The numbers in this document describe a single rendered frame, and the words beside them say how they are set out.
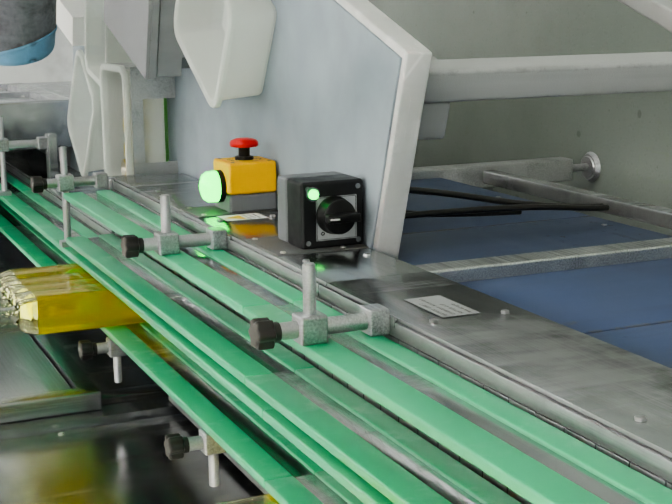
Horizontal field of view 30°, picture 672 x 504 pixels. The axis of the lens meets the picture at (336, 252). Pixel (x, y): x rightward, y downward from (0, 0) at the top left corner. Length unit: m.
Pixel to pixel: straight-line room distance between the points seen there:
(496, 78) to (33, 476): 0.78
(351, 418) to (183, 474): 0.53
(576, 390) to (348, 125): 0.66
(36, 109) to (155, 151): 0.81
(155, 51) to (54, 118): 1.03
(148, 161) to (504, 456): 1.43
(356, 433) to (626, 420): 0.32
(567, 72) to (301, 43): 0.35
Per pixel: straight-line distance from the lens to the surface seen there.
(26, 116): 2.97
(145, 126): 2.20
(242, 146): 1.74
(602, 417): 0.90
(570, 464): 0.87
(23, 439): 1.85
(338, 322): 1.14
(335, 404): 1.22
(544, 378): 0.98
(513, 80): 1.52
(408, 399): 0.98
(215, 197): 1.74
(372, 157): 1.47
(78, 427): 1.88
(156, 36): 1.98
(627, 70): 1.61
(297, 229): 1.47
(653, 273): 1.46
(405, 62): 1.39
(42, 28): 2.06
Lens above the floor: 1.38
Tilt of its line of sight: 23 degrees down
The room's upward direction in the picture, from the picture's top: 96 degrees counter-clockwise
